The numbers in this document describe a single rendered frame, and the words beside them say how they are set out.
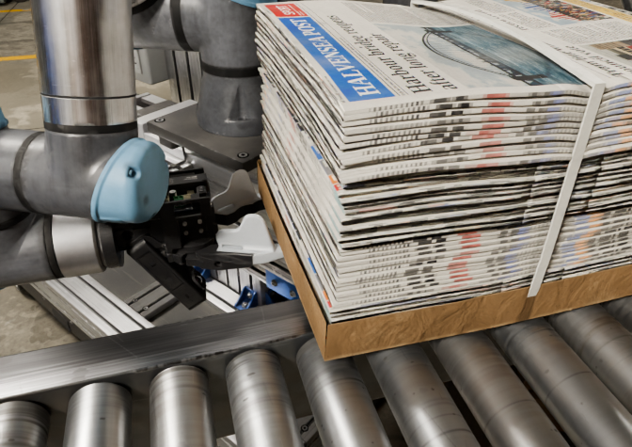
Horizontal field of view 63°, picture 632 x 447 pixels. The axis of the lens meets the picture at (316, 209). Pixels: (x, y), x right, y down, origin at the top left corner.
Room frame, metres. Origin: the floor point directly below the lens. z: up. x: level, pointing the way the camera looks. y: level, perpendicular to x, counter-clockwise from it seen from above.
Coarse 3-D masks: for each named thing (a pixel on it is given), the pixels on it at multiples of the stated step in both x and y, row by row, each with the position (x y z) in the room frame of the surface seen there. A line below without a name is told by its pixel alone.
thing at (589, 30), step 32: (448, 0) 0.62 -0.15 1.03; (480, 0) 0.61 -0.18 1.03; (512, 0) 0.61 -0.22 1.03; (544, 0) 0.60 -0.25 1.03; (576, 0) 0.60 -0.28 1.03; (544, 32) 0.48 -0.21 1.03; (576, 32) 0.48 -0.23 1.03; (608, 32) 0.47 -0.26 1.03; (608, 64) 0.39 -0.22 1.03; (608, 160) 0.35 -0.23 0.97; (608, 192) 0.35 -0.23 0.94; (608, 224) 0.36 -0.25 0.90; (576, 256) 0.36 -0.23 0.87; (608, 256) 0.37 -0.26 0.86
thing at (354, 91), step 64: (320, 0) 0.58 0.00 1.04; (320, 64) 0.36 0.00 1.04; (384, 64) 0.37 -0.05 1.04; (448, 64) 0.37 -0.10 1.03; (512, 64) 0.39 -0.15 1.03; (320, 128) 0.33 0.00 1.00; (384, 128) 0.30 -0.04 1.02; (448, 128) 0.31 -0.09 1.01; (512, 128) 0.32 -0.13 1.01; (320, 192) 0.34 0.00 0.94; (384, 192) 0.30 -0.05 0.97; (448, 192) 0.32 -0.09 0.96; (512, 192) 0.33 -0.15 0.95; (320, 256) 0.33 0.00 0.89; (384, 256) 0.31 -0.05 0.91; (448, 256) 0.32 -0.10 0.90
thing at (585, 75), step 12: (420, 0) 0.61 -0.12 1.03; (468, 12) 0.50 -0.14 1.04; (480, 12) 0.50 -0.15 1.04; (492, 24) 0.46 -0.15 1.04; (504, 24) 0.45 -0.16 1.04; (516, 36) 0.43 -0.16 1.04; (528, 36) 0.42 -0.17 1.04; (540, 48) 0.40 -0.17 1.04; (552, 48) 0.40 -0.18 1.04; (564, 60) 0.38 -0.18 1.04; (576, 72) 0.36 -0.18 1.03; (588, 72) 0.36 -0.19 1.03; (588, 84) 0.34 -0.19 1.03
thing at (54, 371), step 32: (192, 320) 0.35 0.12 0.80; (224, 320) 0.35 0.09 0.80; (256, 320) 0.35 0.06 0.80; (288, 320) 0.35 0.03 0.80; (32, 352) 0.31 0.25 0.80; (64, 352) 0.31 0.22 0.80; (96, 352) 0.31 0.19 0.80; (128, 352) 0.31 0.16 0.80; (160, 352) 0.31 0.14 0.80; (192, 352) 0.31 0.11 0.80; (224, 352) 0.31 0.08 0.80; (288, 352) 0.33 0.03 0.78; (0, 384) 0.28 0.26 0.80; (32, 384) 0.28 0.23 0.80; (64, 384) 0.28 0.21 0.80; (128, 384) 0.29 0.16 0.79; (224, 384) 0.31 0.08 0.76; (288, 384) 0.33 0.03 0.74; (64, 416) 0.27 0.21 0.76; (224, 416) 0.31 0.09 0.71
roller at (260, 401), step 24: (240, 360) 0.30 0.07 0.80; (264, 360) 0.30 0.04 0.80; (240, 384) 0.28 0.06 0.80; (264, 384) 0.28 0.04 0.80; (240, 408) 0.26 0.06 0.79; (264, 408) 0.25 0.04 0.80; (288, 408) 0.26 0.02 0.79; (240, 432) 0.24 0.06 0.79; (264, 432) 0.23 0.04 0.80; (288, 432) 0.24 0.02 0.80
